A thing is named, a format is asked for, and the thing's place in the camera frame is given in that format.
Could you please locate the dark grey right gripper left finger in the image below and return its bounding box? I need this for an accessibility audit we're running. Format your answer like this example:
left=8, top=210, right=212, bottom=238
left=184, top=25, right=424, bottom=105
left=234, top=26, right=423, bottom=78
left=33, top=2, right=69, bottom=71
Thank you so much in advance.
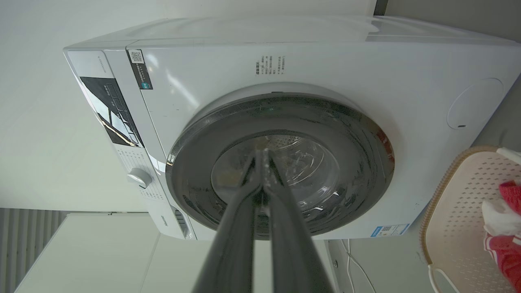
left=191, top=153, right=263, bottom=293

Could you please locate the red and white garment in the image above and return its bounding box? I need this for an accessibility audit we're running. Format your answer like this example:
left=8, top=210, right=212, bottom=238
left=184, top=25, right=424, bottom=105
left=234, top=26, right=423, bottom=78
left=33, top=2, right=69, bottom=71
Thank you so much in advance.
left=482, top=180, right=521, bottom=291

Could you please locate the grey ribbed radiator panel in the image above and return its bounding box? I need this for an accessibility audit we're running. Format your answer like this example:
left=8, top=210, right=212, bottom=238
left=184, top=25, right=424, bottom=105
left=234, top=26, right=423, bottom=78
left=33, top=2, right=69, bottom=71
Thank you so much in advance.
left=0, top=208, right=68, bottom=293

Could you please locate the silver washing machine dial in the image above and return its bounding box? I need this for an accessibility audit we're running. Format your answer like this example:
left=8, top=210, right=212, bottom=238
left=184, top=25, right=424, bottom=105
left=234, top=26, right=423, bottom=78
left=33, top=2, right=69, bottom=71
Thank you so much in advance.
left=127, top=168, right=153, bottom=189

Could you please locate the white power cable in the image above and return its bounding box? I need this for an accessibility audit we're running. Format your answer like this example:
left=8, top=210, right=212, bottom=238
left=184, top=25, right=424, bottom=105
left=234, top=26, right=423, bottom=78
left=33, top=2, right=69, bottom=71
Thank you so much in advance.
left=341, top=239, right=377, bottom=293

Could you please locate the white cabinet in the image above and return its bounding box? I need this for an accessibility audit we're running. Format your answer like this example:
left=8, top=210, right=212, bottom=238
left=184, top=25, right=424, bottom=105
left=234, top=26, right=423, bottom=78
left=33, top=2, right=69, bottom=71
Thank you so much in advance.
left=14, top=212, right=338, bottom=293

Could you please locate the dark round washing machine door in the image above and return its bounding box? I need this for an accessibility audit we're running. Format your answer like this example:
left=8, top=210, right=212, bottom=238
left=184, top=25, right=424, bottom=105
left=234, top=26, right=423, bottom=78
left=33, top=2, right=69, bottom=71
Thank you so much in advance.
left=166, top=92, right=395, bottom=240

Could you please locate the white front-load washing machine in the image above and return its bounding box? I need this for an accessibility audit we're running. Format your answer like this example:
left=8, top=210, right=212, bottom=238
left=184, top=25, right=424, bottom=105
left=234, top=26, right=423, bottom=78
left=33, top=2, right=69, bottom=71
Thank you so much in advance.
left=63, top=15, right=521, bottom=241

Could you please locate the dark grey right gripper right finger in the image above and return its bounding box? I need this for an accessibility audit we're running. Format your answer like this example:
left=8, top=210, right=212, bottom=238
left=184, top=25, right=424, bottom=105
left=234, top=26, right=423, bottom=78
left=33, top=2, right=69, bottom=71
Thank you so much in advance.
left=263, top=147, right=335, bottom=293

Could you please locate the beige perforated laundry basket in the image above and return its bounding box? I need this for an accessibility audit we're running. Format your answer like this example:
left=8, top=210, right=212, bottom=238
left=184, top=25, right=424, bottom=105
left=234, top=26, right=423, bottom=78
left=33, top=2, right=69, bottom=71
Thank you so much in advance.
left=420, top=146, right=521, bottom=293

